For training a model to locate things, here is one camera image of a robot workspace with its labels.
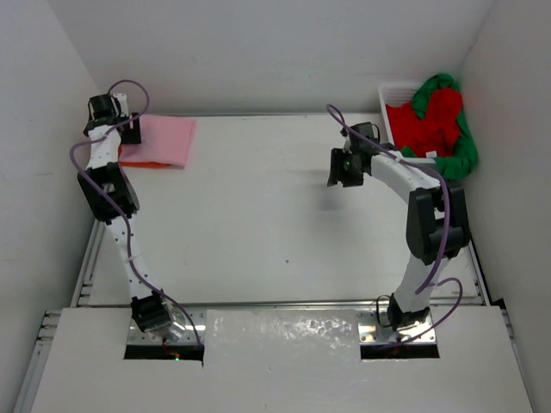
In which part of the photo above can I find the metal base plate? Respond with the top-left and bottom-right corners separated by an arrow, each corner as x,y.
127,307 -> 207,346
356,305 -> 436,346

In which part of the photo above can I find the orange t shirt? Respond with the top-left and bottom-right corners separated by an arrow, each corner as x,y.
119,145 -> 189,169

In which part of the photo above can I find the white plastic bin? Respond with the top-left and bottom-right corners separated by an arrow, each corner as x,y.
378,81 -> 441,170

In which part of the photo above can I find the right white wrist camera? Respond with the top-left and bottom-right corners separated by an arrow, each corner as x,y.
341,122 -> 381,151

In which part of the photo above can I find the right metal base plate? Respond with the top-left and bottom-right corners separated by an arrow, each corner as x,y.
356,305 -> 436,346

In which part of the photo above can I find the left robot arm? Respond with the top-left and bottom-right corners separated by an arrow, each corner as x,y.
77,93 -> 173,336

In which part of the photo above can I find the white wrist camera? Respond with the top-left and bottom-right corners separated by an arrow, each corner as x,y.
341,122 -> 381,151
112,93 -> 129,117

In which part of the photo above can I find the pink t shirt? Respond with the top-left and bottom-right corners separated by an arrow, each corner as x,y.
139,114 -> 197,158

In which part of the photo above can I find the green t shirt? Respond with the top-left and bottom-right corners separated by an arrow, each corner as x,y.
411,73 -> 478,180

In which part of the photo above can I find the red t shirt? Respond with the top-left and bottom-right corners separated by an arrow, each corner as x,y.
386,88 -> 462,157

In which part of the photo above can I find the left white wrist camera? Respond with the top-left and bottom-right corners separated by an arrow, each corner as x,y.
112,93 -> 129,117

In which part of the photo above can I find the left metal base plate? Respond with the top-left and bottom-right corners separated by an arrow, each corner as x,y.
127,307 -> 207,346

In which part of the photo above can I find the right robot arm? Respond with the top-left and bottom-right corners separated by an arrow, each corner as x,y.
327,148 -> 470,330

